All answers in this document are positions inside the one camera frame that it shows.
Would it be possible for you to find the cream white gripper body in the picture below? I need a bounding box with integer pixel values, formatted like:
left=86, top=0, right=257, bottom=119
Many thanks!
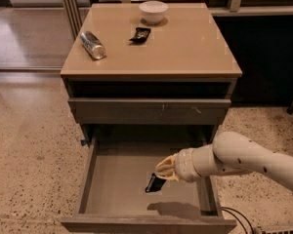
left=175, top=148, right=200, bottom=182

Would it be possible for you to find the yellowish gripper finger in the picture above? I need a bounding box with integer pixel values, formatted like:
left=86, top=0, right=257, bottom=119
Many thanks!
left=156, top=174, right=181, bottom=182
left=154, top=154, right=177, bottom=177

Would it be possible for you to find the dark blue rxbar wrapper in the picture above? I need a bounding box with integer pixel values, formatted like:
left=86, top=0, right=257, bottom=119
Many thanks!
left=145, top=174, right=166, bottom=193

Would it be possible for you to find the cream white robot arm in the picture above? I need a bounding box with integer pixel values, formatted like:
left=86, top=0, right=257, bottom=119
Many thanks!
left=154, top=132, right=293, bottom=192

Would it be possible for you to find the open grey middle drawer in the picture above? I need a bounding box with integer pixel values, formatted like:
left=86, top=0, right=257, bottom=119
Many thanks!
left=61, top=138, right=236, bottom=234

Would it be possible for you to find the grey wooden drawer cabinet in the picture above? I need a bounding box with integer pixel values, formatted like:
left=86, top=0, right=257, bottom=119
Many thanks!
left=61, top=3, right=241, bottom=146

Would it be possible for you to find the closed grey top drawer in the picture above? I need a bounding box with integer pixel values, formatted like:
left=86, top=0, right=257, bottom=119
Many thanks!
left=68, top=97, right=230, bottom=125

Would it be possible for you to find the small black snack packet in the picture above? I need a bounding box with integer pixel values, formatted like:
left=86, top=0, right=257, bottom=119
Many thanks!
left=130, top=27, right=151, bottom=44

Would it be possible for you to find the silver metal can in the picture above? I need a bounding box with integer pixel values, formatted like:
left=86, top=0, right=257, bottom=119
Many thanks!
left=80, top=31, right=106, bottom=59

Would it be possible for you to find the white ceramic bowl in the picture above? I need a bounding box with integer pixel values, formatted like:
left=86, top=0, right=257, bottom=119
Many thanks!
left=139, top=1, right=168, bottom=24

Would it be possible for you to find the black floor cable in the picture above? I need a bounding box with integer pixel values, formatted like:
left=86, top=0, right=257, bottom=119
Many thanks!
left=220, top=206, right=255, bottom=234

